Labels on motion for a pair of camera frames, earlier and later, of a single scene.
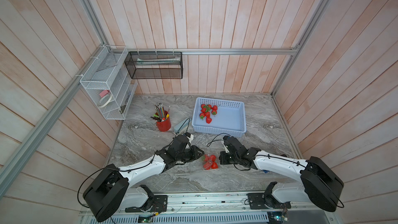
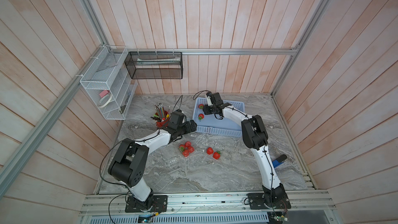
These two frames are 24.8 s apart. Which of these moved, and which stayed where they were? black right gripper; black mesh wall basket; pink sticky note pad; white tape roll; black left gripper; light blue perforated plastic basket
Moved: black left gripper; black right gripper
Stayed: pink sticky note pad; black mesh wall basket; light blue perforated plastic basket; white tape roll
